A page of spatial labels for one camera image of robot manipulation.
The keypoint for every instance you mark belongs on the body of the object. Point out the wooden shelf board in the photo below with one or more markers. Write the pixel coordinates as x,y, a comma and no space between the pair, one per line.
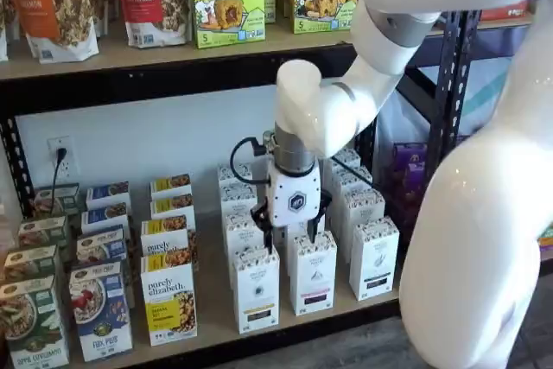
211,269
129,58
501,24

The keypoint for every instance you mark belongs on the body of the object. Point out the purely elizabeth yellow box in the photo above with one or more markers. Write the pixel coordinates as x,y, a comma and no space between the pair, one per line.
164,237
173,205
170,184
168,300

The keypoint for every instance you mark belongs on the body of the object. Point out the purple snack box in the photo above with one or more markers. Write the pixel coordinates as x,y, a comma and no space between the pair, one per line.
410,157
404,196

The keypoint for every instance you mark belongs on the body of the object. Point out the black metal shelving rack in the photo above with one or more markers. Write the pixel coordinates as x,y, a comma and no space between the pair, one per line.
173,88

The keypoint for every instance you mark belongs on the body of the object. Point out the green cereal box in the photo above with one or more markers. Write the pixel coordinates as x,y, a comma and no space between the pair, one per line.
43,231
30,262
45,200
32,321

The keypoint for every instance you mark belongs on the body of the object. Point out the white wall outlet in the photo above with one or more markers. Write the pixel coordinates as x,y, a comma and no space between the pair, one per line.
69,146

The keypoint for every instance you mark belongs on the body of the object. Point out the yellow green box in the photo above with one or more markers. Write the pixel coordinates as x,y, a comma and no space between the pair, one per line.
546,239

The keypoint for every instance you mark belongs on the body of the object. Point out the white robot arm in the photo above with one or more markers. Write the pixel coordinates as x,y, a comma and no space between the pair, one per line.
475,256

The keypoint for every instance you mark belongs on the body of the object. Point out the blue cereal box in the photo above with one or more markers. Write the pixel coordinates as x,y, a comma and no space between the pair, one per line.
103,215
108,192
101,243
101,313

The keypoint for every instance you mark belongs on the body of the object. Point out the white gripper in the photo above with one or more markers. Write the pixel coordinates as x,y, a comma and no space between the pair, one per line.
294,200

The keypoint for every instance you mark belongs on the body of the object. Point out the orange label granola bag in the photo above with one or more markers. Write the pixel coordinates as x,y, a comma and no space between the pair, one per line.
43,6

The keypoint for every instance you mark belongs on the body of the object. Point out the white tea box dark strip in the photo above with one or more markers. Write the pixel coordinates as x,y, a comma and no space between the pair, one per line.
350,155
373,256
352,185
363,207

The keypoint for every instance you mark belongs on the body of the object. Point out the translucent plastic sheet teal print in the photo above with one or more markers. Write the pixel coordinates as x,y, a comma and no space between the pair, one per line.
488,97

